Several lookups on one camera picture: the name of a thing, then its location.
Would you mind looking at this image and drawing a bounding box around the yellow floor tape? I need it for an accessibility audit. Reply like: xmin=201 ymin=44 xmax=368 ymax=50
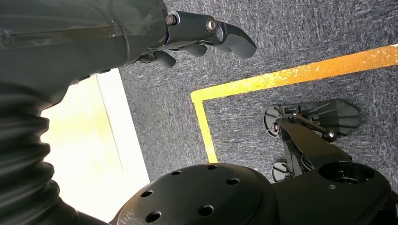
xmin=190 ymin=43 xmax=398 ymax=164

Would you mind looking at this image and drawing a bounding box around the robot left arm ribbed sleeve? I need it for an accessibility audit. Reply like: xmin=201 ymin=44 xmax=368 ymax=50
xmin=0 ymin=85 xmax=109 ymax=225

